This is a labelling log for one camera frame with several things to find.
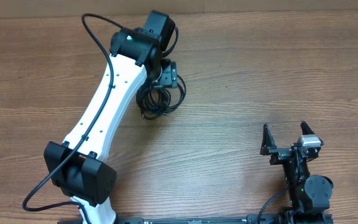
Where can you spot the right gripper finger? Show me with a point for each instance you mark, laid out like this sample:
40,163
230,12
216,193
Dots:
268,143
305,128

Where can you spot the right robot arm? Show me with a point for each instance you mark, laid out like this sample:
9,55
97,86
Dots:
309,194

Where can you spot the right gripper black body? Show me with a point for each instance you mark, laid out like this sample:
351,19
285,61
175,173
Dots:
284,152

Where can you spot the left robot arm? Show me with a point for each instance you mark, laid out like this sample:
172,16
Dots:
138,68

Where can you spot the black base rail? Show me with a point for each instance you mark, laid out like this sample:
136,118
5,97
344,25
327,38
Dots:
250,219

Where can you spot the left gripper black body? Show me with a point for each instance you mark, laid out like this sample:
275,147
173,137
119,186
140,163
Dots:
169,75

